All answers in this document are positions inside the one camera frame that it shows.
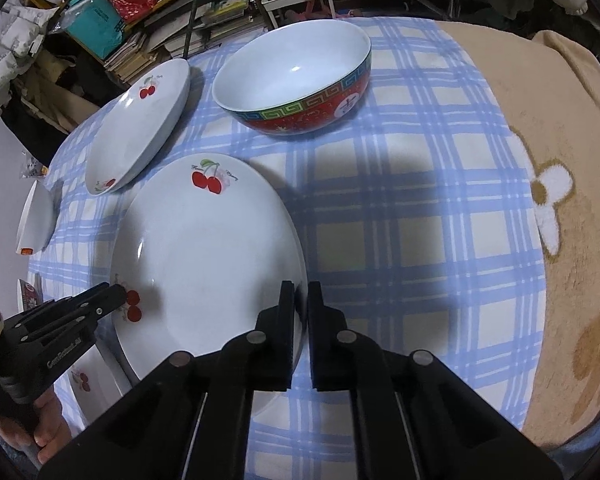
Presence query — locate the teal box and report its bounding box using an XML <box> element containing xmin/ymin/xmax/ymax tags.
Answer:
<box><xmin>64</xmin><ymin>0</ymin><xmax>129</xmax><ymax>61</ymax></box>

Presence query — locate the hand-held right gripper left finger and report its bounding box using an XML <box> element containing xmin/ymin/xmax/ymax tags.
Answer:
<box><xmin>37</xmin><ymin>280</ymin><xmax>306</xmax><ymax>480</ymax></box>

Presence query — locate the small white dish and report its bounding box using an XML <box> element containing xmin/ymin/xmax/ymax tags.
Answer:
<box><xmin>15</xmin><ymin>180</ymin><xmax>56</xmax><ymax>256</ymax></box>

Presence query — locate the person's left hand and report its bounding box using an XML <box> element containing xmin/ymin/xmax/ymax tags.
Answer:
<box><xmin>0</xmin><ymin>389</ymin><xmax>75</xmax><ymax>467</ymax></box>

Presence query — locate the blue plaid cloth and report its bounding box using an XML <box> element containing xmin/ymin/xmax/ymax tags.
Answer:
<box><xmin>17</xmin><ymin>15</ymin><xmax>548</xmax><ymax>480</ymax></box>

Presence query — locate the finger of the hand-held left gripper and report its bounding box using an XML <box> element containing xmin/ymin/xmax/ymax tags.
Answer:
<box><xmin>2</xmin><ymin>282</ymin><xmax>112</xmax><ymax>328</ymax></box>
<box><xmin>77</xmin><ymin>285</ymin><xmax>130</xmax><ymax>320</ymax></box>

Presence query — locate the small snack packet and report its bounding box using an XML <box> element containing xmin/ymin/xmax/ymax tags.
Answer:
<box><xmin>22</xmin><ymin>154</ymin><xmax>49</xmax><ymax>182</ymax></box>

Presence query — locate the beige flower blanket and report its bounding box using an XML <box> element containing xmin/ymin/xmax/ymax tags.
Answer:
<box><xmin>430</xmin><ymin>20</ymin><xmax>600</xmax><ymax>453</ymax></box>

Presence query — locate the thin black pole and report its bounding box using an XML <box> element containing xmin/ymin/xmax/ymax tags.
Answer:
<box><xmin>181</xmin><ymin>0</ymin><xmax>214</xmax><ymax>61</ymax></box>

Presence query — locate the white puffer jacket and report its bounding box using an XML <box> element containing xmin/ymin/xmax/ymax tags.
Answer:
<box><xmin>0</xmin><ymin>0</ymin><xmax>49</xmax><ymax>123</ymax></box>

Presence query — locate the large white cherry plate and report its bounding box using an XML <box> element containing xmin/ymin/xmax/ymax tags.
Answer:
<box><xmin>109</xmin><ymin>152</ymin><xmax>309</xmax><ymax>413</ymax></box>

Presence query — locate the red patterned bowl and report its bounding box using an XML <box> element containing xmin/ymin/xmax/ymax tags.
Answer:
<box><xmin>211</xmin><ymin>20</ymin><xmax>372</xmax><ymax>137</ymax></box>

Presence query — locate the stack of books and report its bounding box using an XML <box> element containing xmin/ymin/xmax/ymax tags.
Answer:
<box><xmin>102</xmin><ymin>0</ymin><xmax>275</xmax><ymax>87</ymax></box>

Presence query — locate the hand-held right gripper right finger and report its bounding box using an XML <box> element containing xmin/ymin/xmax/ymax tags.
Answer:
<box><xmin>307</xmin><ymin>280</ymin><xmax>567</xmax><ymax>480</ymax></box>

